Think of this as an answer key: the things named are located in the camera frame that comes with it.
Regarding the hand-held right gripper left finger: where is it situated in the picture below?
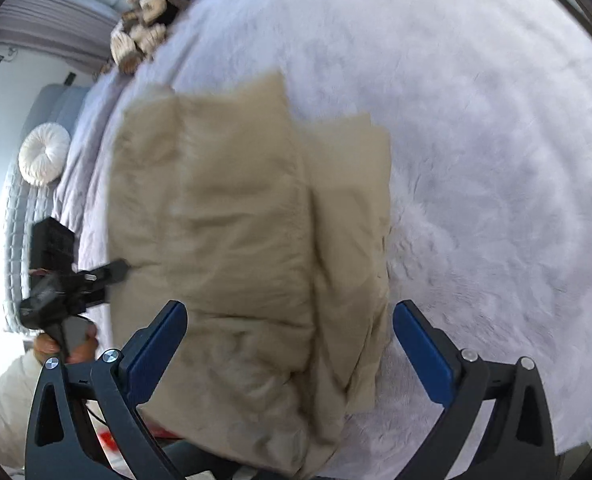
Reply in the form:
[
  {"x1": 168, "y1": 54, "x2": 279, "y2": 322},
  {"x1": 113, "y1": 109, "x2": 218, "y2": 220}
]
[{"x1": 24, "y1": 300, "x2": 191, "y2": 480}]

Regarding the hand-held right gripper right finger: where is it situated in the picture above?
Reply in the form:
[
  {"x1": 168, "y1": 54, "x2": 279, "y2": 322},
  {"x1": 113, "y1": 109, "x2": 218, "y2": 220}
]
[{"x1": 392, "y1": 300, "x2": 557, "y2": 480}]

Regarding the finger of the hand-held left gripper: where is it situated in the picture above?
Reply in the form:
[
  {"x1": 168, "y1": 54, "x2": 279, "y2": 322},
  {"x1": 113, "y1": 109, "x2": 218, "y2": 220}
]
[{"x1": 82, "y1": 258, "x2": 132, "y2": 287}]

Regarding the beige puffer coat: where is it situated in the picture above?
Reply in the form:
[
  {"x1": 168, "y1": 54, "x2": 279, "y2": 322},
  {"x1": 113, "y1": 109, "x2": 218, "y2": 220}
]
[{"x1": 106, "y1": 71, "x2": 394, "y2": 478}]

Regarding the person's left forearm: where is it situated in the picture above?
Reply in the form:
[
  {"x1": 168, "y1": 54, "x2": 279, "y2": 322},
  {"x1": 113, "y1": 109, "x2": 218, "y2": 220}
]
[{"x1": 0, "y1": 352, "x2": 44, "y2": 466}]

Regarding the person's left hand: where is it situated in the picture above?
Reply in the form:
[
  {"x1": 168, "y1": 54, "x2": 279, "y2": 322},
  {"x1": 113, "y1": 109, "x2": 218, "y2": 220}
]
[{"x1": 32, "y1": 322, "x2": 99, "y2": 365}]

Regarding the white round pleated pillow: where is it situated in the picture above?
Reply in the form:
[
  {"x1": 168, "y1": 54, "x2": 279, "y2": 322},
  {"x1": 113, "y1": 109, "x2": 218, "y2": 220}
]
[{"x1": 18, "y1": 122, "x2": 72, "y2": 186}]

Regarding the lavender bed blanket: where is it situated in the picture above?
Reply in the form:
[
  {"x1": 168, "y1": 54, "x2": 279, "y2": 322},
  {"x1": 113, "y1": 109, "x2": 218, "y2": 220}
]
[{"x1": 58, "y1": 0, "x2": 592, "y2": 461}]

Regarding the pile of cream plush toys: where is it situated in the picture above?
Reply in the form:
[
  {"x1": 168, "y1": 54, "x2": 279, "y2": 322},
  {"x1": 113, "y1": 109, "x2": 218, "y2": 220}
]
[{"x1": 110, "y1": 0, "x2": 201, "y2": 73}]

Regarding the grey pleated curtain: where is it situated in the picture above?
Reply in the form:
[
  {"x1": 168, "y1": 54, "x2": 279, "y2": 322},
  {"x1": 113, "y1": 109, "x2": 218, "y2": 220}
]
[{"x1": 0, "y1": 0, "x2": 124, "y2": 68}]

